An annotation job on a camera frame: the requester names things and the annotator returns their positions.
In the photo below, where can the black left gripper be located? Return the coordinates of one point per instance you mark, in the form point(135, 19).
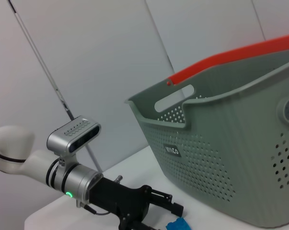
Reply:
point(120, 198)

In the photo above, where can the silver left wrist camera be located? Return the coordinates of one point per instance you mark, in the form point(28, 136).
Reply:
point(72, 134)

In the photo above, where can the blue square toy plate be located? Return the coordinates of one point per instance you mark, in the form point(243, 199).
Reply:
point(179, 225)

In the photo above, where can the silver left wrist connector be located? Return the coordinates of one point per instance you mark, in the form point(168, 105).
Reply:
point(118, 179)

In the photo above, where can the grey perforated plastic storage bin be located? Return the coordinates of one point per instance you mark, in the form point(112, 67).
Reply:
point(230, 148)

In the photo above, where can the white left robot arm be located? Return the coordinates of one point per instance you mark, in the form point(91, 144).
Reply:
point(15, 148)

